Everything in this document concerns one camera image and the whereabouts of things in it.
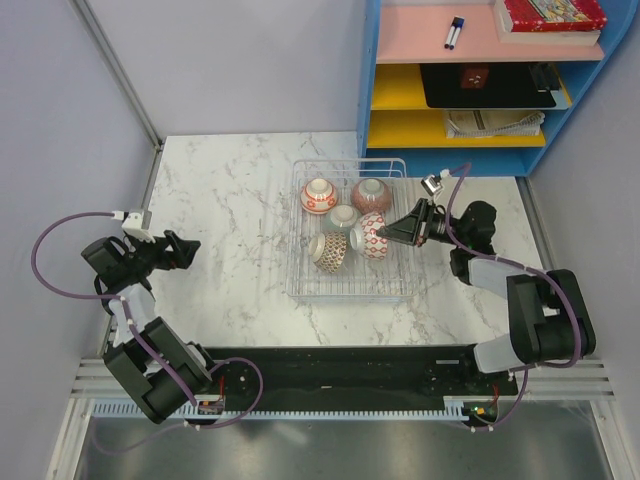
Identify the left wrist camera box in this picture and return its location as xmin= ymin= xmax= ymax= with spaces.
xmin=122 ymin=209 xmax=155 ymax=243

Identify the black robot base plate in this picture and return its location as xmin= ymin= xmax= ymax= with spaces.
xmin=205 ymin=345 xmax=518 ymax=413

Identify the black capped marker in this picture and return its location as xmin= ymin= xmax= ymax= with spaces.
xmin=444 ymin=17 xmax=463 ymax=49

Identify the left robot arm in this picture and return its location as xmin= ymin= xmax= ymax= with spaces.
xmin=81 ymin=230 xmax=220 ymax=424

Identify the white slotted cable duct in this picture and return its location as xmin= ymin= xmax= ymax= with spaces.
xmin=92 ymin=399 xmax=497 ymax=421

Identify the black tablet with red box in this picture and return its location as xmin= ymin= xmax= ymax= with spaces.
xmin=420 ymin=62 xmax=561 ymax=110

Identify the blue shelf unit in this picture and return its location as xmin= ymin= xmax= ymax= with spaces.
xmin=356 ymin=1 xmax=638 ymax=177

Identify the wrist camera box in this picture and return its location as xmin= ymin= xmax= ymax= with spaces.
xmin=122 ymin=209 xmax=155 ymax=243
xmin=420 ymin=174 xmax=444 ymax=200

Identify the pink patterned small bowl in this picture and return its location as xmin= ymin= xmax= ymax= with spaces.
xmin=351 ymin=178 xmax=392 ymax=215

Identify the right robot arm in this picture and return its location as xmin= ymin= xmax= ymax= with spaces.
xmin=377 ymin=199 xmax=596 ymax=394

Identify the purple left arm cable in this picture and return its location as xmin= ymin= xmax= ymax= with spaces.
xmin=30 ymin=211 xmax=265 ymax=454

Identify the white wire dish rack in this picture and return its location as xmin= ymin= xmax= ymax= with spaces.
xmin=286 ymin=159 xmax=417 ymax=302

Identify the spiral bound notebook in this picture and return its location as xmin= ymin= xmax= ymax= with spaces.
xmin=442 ymin=110 xmax=546 ymax=138

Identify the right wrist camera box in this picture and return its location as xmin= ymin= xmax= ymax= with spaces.
xmin=420 ymin=174 xmax=444 ymax=200

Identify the pale green ribbed bowl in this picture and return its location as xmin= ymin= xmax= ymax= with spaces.
xmin=322 ymin=204 xmax=360 ymax=236

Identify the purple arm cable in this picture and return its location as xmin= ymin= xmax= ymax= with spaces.
xmin=30 ymin=211 xmax=265 ymax=454
xmin=439 ymin=162 xmax=586 ymax=434

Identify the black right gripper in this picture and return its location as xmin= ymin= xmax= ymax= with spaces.
xmin=377 ymin=198 xmax=467 ymax=247

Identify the red patterned book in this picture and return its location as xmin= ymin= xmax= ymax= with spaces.
xmin=493 ymin=0 xmax=608 ymax=47

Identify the aluminium corner frame post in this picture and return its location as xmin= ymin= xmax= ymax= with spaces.
xmin=70 ymin=0 xmax=164 ymax=152

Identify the orange and white bowl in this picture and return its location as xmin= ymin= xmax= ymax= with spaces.
xmin=300 ymin=178 xmax=339 ymax=215

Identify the blue triangle patterned bowl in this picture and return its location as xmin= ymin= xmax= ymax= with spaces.
xmin=349 ymin=212 xmax=389 ymax=260

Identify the blue capped marker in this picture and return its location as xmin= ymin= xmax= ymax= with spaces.
xmin=449 ymin=17 xmax=465 ymax=50

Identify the brown checkered blue-rimmed bowl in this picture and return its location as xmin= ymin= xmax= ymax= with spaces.
xmin=308 ymin=231 xmax=348 ymax=274

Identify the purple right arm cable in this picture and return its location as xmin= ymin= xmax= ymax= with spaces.
xmin=439 ymin=162 xmax=586 ymax=434

